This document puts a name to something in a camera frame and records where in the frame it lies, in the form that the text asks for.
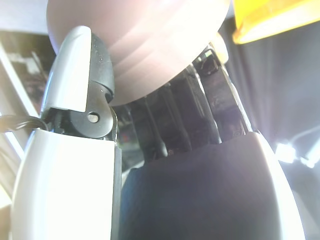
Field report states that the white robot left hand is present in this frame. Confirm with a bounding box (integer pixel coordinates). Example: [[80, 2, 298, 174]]
[[11, 24, 307, 240]]

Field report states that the large pink bowl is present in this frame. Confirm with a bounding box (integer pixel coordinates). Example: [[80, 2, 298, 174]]
[[46, 0, 232, 106]]

